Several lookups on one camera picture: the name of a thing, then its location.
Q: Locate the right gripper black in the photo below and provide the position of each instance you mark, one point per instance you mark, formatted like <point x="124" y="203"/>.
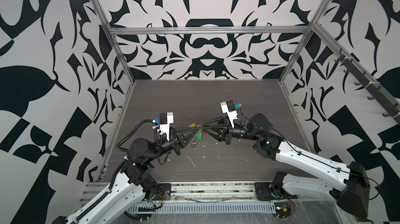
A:
<point x="227" y="128"/>

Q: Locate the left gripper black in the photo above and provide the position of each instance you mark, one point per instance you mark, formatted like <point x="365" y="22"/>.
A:
<point x="177" y="139"/>

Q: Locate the large wire keyring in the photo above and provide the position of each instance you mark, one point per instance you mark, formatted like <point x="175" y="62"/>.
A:
<point x="196" y="141"/>

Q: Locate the green key tag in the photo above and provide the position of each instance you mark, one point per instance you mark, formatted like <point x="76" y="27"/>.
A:
<point x="199" y="136"/>

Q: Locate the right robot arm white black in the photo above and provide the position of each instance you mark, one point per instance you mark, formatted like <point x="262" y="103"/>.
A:
<point x="347" y="185"/>

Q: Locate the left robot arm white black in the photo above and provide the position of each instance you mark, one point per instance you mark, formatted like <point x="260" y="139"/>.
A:
<point x="131" y="181"/>

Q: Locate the small circuit board green led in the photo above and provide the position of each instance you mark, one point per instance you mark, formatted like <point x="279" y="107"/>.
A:
<point x="284" y="209"/>

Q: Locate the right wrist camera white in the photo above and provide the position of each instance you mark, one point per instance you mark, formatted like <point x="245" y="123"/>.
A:
<point x="230" y="109"/>

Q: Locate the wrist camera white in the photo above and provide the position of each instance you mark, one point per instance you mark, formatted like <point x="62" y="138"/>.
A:
<point x="230" y="109"/>
<point x="162" y="124"/>

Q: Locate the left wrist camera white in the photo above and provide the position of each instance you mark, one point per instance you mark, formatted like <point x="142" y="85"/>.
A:
<point x="162" y="124"/>

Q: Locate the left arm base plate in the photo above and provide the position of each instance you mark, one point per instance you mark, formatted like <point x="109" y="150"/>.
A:
<point x="161" y="192"/>

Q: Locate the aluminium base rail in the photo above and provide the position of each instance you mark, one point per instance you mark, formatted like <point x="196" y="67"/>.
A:
<point x="212" y="190"/>

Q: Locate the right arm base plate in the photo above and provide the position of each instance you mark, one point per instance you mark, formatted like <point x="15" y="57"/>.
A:
<point x="267" y="191"/>

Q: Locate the white slotted cable duct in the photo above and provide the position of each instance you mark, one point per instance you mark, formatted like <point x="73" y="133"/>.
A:
<point x="205" y="208"/>

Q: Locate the wall hook rack dark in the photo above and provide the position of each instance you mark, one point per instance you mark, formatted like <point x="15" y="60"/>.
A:
<point x="365" y="80"/>

